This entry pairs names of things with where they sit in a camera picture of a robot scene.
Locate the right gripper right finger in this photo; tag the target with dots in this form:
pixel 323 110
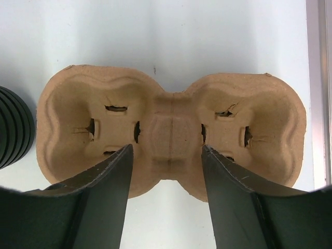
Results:
pixel 249 211

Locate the brown pulp cup carrier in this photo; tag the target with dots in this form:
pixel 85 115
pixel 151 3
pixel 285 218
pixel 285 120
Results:
pixel 86 113

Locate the tilted black ribbed cup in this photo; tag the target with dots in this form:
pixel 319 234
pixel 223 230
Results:
pixel 17 128

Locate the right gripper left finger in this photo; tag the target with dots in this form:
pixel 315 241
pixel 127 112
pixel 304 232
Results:
pixel 84 211

